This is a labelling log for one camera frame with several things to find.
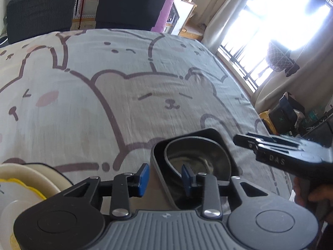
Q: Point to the hanging net basket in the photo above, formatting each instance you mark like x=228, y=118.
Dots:
x=279, y=60

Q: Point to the cream bowl with handles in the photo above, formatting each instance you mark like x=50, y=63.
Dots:
x=42, y=177

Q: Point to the lemon pattern ceramic bowl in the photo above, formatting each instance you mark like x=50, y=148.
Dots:
x=16, y=197

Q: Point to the right dark chair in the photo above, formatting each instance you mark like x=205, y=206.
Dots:
x=128, y=14

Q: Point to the dark chair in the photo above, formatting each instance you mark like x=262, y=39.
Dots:
x=128, y=14
x=30, y=18

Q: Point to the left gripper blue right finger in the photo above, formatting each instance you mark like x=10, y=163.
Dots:
x=206, y=187

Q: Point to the person right hand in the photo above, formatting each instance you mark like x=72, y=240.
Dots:
x=323, y=192

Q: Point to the square steel tray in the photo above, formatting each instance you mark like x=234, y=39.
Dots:
x=173, y=185

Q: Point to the beige curtain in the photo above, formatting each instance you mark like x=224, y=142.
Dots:
x=213, y=36

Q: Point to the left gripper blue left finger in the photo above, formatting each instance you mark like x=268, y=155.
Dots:
x=126, y=186

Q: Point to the left dark chair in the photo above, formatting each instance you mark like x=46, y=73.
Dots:
x=30, y=18

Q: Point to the bear pattern tablecloth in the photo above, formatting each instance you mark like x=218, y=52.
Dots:
x=95, y=102

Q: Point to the oval steel bowl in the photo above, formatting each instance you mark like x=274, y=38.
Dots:
x=202, y=154

